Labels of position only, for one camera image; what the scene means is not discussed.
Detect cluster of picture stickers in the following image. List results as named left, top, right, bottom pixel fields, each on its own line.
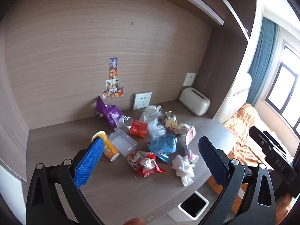
left=102, top=57, right=124, bottom=99

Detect clear plastic box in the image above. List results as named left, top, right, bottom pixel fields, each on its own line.
left=109, top=129, right=138, bottom=157

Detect pale yellow wrapper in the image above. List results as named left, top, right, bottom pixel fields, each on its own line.
left=175, top=123, right=191, bottom=136

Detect cream toaster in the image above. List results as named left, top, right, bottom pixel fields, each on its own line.
left=179, top=87, right=211, bottom=116

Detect white plastic bag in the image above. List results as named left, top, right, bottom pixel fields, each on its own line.
left=140, top=105, right=163, bottom=123

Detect pink white wrapper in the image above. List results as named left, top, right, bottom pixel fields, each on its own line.
left=185, top=125, right=200, bottom=163

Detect yellow cylindrical can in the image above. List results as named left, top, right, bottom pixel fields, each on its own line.
left=91, top=131, right=120, bottom=162

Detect red snack wrapper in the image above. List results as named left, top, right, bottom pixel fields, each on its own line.
left=127, top=151, right=167, bottom=177

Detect bed with orange blanket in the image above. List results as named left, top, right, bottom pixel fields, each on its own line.
left=207, top=103, right=294, bottom=218

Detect white tissue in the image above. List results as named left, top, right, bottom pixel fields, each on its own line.
left=172, top=155, right=195, bottom=187

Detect dark framed window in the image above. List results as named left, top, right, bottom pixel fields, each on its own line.
left=265, top=40, right=300, bottom=135

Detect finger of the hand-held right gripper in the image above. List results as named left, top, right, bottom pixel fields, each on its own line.
left=264, top=131, right=287, bottom=155
left=249, top=126, right=272, bottom=151

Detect purple snack bag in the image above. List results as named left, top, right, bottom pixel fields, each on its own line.
left=96, top=96, right=132, bottom=132

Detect blue plastic bag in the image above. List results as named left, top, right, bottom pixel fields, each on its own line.
left=148, top=133, right=178, bottom=163

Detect red orange wrapper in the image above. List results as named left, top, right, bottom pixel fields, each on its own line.
left=130, top=119, right=149, bottom=137

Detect white trash bin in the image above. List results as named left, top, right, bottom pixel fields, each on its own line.
left=164, top=190, right=209, bottom=221

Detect small white wall outlet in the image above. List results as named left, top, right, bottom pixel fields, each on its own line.
left=183, top=72, right=196, bottom=87

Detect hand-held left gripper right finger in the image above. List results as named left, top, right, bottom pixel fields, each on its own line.
left=198, top=136, right=277, bottom=225

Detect white wall shelf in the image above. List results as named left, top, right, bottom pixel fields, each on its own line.
left=150, top=0, right=224, bottom=26

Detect clear plastic bag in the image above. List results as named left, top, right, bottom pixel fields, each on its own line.
left=148, top=119, right=167, bottom=139

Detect large white wall outlet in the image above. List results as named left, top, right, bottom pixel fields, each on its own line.
left=133, top=91, right=152, bottom=110

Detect cream padded headboard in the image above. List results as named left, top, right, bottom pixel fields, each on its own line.
left=214, top=73, right=252, bottom=125

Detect colourful crumpled foil wrapper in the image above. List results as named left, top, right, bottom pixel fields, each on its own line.
left=163, top=111, right=179, bottom=130

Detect blue curtain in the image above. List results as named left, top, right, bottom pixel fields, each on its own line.
left=247, top=16, right=280, bottom=109

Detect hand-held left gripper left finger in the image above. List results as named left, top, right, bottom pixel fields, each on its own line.
left=26, top=137, right=105, bottom=225

